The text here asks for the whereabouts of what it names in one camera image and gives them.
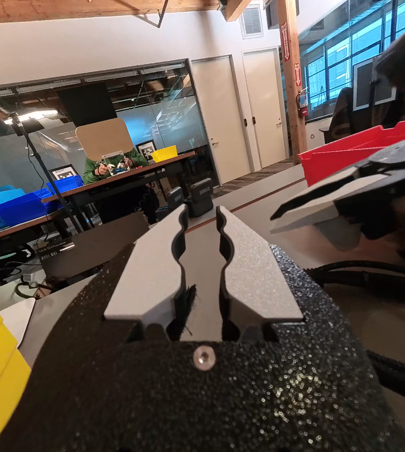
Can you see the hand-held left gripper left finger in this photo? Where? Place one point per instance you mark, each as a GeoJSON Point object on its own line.
{"type": "Point", "coordinates": [149, 282]}

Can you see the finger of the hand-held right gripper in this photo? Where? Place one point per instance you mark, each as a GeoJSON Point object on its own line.
{"type": "Point", "coordinates": [315, 192]}
{"type": "Point", "coordinates": [315, 212]}

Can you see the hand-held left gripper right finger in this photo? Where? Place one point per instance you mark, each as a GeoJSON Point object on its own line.
{"type": "Point", "coordinates": [259, 282]}

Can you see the red storage bin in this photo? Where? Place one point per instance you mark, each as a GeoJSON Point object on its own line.
{"type": "Point", "coordinates": [347, 155]}

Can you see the black chair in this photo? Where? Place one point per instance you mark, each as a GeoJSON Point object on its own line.
{"type": "Point", "coordinates": [343, 116]}

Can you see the computer monitor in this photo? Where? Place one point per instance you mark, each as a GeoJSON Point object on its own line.
{"type": "Point", "coordinates": [365, 88]}

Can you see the black hard case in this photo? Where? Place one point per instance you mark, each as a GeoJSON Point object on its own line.
{"type": "Point", "coordinates": [201, 197]}
{"type": "Point", "coordinates": [172, 204]}

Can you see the fire extinguisher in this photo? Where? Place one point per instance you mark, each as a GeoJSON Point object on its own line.
{"type": "Point", "coordinates": [302, 102]}

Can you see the white double door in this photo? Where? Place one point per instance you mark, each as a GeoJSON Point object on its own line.
{"type": "Point", "coordinates": [266, 106]}

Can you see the long brown-edged table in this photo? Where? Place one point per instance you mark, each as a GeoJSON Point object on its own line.
{"type": "Point", "coordinates": [117, 180]}

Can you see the exterior window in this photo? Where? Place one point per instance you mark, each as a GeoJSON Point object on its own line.
{"type": "Point", "coordinates": [336, 60]}

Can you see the red sign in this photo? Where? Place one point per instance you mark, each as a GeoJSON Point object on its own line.
{"type": "Point", "coordinates": [285, 42]}
{"type": "Point", "coordinates": [297, 74]}

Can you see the blue storage bin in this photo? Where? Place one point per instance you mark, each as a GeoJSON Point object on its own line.
{"type": "Point", "coordinates": [66, 183]}
{"type": "Point", "coordinates": [18, 208]}

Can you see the small yellow bin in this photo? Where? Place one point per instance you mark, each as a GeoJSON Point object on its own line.
{"type": "Point", "coordinates": [165, 154]}

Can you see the framed marker tag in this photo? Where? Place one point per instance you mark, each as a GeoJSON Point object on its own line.
{"type": "Point", "coordinates": [64, 173]}
{"type": "Point", "coordinates": [146, 152]}

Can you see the white stand base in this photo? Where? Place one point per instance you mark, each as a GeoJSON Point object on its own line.
{"type": "Point", "coordinates": [18, 317]}

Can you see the black light stand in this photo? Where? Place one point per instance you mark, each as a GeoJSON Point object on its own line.
{"type": "Point", "coordinates": [39, 162]}

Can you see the glass partition window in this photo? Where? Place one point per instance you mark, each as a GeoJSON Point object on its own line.
{"type": "Point", "coordinates": [160, 116]}

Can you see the wall vent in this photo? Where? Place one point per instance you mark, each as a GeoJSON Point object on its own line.
{"type": "Point", "coordinates": [252, 20]}

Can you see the black wall panel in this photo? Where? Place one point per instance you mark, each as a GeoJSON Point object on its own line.
{"type": "Point", "coordinates": [85, 106]}

